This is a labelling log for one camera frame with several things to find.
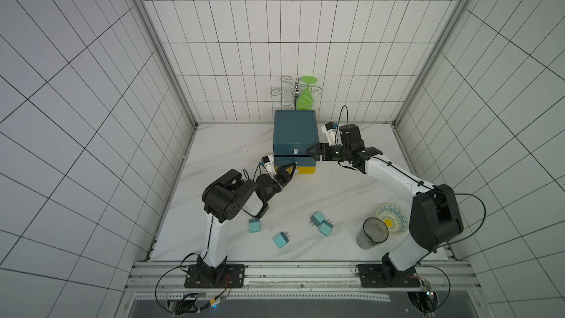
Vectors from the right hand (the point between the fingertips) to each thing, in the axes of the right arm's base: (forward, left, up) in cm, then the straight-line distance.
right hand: (305, 151), depth 86 cm
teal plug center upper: (-21, -6, -16) cm, 27 cm away
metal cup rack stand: (+24, +7, +10) cm, 27 cm away
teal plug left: (-25, +19, -16) cm, 35 cm away
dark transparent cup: (-26, -26, -13) cm, 39 cm away
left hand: (-2, +3, -8) cm, 9 cm away
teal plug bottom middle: (-30, +8, -16) cm, 35 cm away
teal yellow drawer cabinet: (+7, +5, +4) cm, 9 cm away
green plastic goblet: (+29, +1, +4) cm, 30 cm away
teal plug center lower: (-24, -9, -17) cm, 31 cm away
